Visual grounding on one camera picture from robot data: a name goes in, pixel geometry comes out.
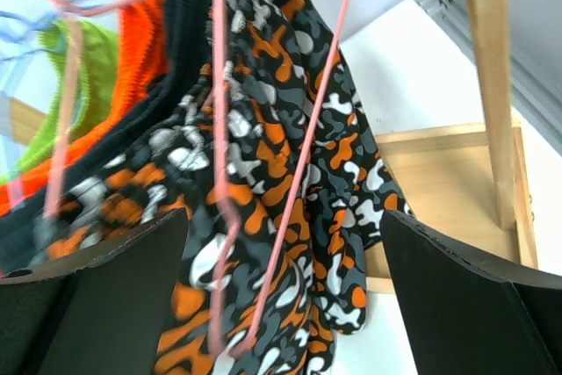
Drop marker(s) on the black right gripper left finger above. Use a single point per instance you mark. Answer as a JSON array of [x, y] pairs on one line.
[[100, 310]]

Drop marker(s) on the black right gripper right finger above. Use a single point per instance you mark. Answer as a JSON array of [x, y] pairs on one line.
[[467, 311]]

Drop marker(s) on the pink hanger of camouflage shorts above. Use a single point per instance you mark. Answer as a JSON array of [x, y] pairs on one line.
[[70, 10]]

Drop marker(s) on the orange grey camouflage shorts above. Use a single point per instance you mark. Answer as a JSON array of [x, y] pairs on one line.
[[304, 174]]

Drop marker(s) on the lime green shorts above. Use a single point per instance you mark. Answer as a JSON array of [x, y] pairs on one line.
[[29, 142]]

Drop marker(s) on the blue hanger of orange shorts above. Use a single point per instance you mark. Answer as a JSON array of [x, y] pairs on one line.
[[41, 24]]

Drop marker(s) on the black shorts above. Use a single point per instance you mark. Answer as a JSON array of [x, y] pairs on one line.
[[185, 23]]

